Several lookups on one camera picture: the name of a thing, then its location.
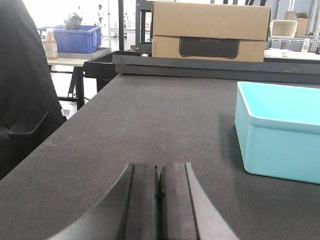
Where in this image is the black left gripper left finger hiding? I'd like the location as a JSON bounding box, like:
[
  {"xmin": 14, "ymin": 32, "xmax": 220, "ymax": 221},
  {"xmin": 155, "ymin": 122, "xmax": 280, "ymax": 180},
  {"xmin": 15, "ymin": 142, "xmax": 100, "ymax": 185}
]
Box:
[{"xmin": 52, "ymin": 163, "xmax": 160, "ymax": 240}]

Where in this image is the blue crate on table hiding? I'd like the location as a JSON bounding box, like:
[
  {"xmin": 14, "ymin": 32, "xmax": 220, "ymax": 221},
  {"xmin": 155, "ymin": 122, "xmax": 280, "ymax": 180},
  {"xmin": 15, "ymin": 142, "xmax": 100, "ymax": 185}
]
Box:
[{"xmin": 38, "ymin": 24, "xmax": 102, "ymax": 54}]

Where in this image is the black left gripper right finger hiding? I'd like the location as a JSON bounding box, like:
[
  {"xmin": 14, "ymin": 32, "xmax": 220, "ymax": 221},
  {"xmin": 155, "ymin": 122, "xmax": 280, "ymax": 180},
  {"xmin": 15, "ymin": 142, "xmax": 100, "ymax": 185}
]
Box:
[{"xmin": 160, "ymin": 163, "xmax": 238, "ymax": 240}]

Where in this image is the black metal rack frame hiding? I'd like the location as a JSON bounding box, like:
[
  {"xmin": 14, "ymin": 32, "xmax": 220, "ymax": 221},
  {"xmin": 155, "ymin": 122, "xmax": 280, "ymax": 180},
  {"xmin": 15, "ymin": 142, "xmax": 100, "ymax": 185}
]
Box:
[{"xmin": 135, "ymin": 0, "xmax": 154, "ymax": 55}]

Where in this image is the orange drink bottle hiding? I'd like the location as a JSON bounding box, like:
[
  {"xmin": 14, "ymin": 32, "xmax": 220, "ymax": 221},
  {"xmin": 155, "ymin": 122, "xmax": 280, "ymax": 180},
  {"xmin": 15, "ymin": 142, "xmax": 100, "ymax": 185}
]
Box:
[{"xmin": 46, "ymin": 28, "xmax": 58, "ymax": 60}]

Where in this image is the small cardboard box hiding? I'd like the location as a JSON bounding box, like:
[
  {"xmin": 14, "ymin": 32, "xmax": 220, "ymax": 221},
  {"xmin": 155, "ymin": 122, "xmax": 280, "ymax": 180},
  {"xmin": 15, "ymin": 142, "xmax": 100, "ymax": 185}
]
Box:
[{"xmin": 284, "ymin": 11, "xmax": 309, "ymax": 36}]

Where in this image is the grey side table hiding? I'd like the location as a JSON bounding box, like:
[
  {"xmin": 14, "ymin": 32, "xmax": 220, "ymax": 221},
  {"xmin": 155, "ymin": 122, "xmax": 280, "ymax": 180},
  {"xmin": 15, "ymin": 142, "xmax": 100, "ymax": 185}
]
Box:
[{"xmin": 47, "ymin": 47, "xmax": 115, "ymax": 110}]

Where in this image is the dark grey conveyor belt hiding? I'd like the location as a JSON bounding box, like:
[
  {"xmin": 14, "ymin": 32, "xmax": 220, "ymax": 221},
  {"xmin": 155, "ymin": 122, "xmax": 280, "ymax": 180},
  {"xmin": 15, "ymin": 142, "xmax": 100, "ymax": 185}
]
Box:
[{"xmin": 0, "ymin": 75, "xmax": 320, "ymax": 240}]

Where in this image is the white open container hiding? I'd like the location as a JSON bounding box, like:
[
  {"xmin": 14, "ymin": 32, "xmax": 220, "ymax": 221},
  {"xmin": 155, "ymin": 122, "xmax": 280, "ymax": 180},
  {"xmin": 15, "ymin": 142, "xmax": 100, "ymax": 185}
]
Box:
[{"xmin": 270, "ymin": 19, "xmax": 298, "ymax": 38}]

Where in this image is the cardboard box with black print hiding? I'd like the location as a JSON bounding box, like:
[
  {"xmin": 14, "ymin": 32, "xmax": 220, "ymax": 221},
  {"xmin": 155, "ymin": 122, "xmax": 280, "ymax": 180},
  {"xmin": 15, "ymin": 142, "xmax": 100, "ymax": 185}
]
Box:
[{"xmin": 151, "ymin": 1, "xmax": 271, "ymax": 63}]

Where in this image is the black office chair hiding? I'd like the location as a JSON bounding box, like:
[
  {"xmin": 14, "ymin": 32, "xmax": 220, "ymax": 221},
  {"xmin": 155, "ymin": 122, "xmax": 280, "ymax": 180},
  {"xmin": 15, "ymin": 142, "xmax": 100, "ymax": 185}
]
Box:
[{"xmin": 0, "ymin": 0, "xmax": 67, "ymax": 178}]

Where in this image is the light blue plastic bin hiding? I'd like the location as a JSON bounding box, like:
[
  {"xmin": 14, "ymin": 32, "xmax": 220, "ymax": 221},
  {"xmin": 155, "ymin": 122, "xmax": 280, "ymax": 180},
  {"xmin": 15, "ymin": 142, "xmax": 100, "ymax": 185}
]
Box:
[{"xmin": 234, "ymin": 81, "xmax": 320, "ymax": 184}]

